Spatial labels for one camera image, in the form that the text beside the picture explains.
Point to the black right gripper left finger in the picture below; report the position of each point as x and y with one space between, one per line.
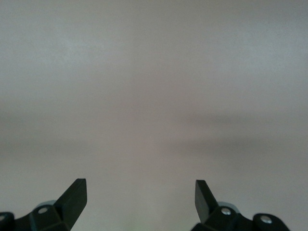
62 211

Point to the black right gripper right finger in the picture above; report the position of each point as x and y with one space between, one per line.
216 216

